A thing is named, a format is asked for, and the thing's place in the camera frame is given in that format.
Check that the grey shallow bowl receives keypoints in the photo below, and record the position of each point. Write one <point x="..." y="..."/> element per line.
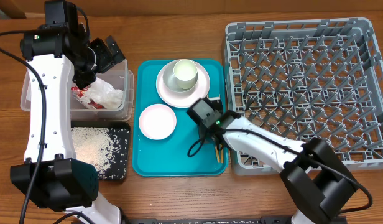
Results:
<point x="170" y="82"/>

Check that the pale green cup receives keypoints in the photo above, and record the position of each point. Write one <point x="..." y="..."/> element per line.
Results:
<point x="186" y="73"/>

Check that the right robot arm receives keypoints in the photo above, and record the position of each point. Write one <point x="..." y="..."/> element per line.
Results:
<point x="315" y="178"/>

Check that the small white dish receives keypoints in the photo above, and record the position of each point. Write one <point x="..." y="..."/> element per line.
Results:
<point x="157" y="122"/>

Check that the black plastic tray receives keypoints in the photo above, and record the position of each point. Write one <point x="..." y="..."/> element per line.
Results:
<point x="120" y="149"/>

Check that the red snack wrapper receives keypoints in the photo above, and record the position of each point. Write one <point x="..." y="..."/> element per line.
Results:
<point x="78" y="94"/>

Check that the large white plate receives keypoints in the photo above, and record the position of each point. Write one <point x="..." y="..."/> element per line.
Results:
<point x="183" y="100"/>

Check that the grey plastic dishwasher rack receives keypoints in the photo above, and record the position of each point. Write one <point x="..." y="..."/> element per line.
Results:
<point x="310" y="78"/>

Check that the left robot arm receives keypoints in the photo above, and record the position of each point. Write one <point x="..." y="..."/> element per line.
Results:
<point x="58" y="55"/>

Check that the teal plastic serving tray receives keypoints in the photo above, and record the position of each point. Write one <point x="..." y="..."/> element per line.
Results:
<point x="168" y="157"/>

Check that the clear plastic bin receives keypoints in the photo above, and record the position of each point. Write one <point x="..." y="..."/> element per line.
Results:
<point x="117" y="81"/>

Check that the white napkin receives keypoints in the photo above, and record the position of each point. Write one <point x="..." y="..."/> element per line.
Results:
<point x="104" y="94"/>

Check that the spilled rice pile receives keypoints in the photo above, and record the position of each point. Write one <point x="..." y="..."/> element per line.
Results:
<point x="92" y="149"/>

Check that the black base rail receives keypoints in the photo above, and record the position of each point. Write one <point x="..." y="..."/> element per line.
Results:
<point x="282" y="219"/>

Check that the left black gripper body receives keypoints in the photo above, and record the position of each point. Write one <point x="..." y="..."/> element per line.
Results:
<point x="102" y="55"/>

